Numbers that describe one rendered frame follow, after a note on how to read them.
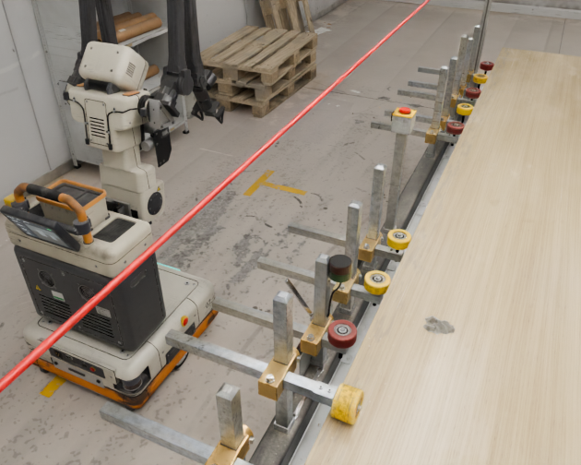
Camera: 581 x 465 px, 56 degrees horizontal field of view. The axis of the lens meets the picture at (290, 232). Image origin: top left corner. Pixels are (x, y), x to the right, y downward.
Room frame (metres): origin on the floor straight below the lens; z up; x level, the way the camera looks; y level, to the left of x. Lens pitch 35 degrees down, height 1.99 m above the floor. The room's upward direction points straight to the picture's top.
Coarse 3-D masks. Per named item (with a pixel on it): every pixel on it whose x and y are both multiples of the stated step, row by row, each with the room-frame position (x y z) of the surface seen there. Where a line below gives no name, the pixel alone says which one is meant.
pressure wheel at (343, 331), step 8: (336, 320) 1.10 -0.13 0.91; (344, 320) 1.10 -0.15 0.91; (328, 328) 1.07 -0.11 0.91; (336, 328) 1.07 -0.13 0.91; (344, 328) 1.06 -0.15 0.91; (352, 328) 1.07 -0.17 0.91; (328, 336) 1.05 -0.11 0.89; (336, 336) 1.04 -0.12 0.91; (344, 336) 1.04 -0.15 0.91; (352, 336) 1.04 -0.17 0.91; (336, 344) 1.03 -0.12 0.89; (344, 344) 1.03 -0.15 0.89; (352, 344) 1.04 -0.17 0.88
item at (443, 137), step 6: (372, 126) 2.58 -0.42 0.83; (378, 126) 2.56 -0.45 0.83; (384, 126) 2.55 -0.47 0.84; (390, 126) 2.54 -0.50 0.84; (414, 132) 2.48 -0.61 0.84; (420, 132) 2.47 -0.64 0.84; (426, 132) 2.46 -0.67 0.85; (438, 138) 2.43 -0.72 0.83; (444, 138) 2.42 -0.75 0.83; (450, 138) 2.41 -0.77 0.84; (456, 138) 2.40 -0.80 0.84
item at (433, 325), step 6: (426, 318) 1.11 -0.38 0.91; (432, 318) 1.10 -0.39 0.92; (426, 324) 1.09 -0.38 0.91; (432, 324) 1.09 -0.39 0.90; (438, 324) 1.08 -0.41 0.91; (444, 324) 1.09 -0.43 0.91; (432, 330) 1.06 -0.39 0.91; (438, 330) 1.06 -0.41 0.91; (444, 330) 1.06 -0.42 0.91; (450, 330) 1.06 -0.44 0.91
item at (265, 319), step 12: (216, 300) 1.24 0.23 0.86; (228, 300) 1.24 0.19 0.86; (228, 312) 1.20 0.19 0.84; (240, 312) 1.18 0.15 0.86; (252, 312) 1.18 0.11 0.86; (264, 312) 1.18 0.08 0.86; (264, 324) 1.15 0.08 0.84; (300, 324) 1.13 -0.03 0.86; (300, 336) 1.10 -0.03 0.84; (324, 336) 1.09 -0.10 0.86; (336, 348) 1.05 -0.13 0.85; (348, 348) 1.06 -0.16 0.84
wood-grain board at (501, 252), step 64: (512, 64) 3.33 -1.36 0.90; (576, 64) 3.33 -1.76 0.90; (512, 128) 2.39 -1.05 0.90; (576, 128) 2.39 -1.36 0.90; (448, 192) 1.80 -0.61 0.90; (512, 192) 1.80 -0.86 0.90; (576, 192) 1.80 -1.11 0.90; (448, 256) 1.40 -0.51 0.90; (512, 256) 1.40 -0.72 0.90; (576, 256) 1.40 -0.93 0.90; (384, 320) 1.11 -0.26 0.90; (448, 320) 1.11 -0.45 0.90; (512, 320) 1.11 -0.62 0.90; (576, 320) 1.11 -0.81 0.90; (384, 384) 0.88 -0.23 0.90; (448, 384) 0.88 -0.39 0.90; (512, 384) 0.88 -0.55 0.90; (576, 384) 0.88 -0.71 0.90; (320, 448) 0.71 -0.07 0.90; (384, 448) 0.71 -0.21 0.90; (448, 448) 0.71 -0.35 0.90; (512, 448) 0.71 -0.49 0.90; (576, 448) 0.71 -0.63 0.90
